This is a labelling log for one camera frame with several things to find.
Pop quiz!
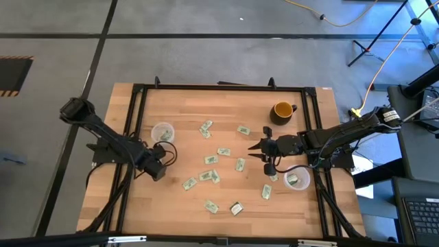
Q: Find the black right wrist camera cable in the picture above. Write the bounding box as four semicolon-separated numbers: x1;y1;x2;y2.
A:
272;163;322;174

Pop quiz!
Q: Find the black hazard striped floor mat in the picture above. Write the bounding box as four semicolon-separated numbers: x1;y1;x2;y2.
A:
0;56;34;98

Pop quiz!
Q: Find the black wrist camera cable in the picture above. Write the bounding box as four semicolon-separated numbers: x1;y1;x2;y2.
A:
272;163;322;174
150;140;178;168

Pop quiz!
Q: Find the black tripod stand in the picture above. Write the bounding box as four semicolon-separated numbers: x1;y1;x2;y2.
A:
346;0;411;68

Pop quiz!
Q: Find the black left wrist camera cable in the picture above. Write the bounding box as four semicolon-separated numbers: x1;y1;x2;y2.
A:
150;140;178;168

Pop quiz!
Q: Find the grey desk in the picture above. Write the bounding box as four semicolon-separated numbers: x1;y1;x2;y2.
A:
386;84;439;183

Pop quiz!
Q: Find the black aluminium table frame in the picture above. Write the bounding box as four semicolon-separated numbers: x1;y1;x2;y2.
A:
0;75;439;247

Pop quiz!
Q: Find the dark green edged sweetener packet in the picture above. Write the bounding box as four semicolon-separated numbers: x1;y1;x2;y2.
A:
229;201;245;217

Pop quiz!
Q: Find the clear plastic cup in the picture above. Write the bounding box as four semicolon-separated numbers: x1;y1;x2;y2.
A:
283;164;311;191
150;121;176;144

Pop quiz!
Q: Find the computer keyboard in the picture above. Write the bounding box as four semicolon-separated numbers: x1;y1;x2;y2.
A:
403;197;439;246

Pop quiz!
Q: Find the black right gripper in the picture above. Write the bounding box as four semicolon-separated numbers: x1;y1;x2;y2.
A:
247;126;305;163

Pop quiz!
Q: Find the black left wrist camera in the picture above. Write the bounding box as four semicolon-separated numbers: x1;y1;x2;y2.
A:
152;143;168;159

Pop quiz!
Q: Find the silver metal bracket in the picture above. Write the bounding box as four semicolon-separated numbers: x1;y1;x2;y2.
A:
297;239;339;247
108;235;147;244

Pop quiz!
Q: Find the yellow hanging cable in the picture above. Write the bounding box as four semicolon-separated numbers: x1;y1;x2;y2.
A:
350;0;439;117
283;0;380;27

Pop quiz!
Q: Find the black mug yellow inside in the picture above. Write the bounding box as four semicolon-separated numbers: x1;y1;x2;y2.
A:
269;101;298;126

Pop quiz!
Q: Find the dark desk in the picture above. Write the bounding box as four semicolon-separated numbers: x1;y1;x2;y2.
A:
390;176;439;247

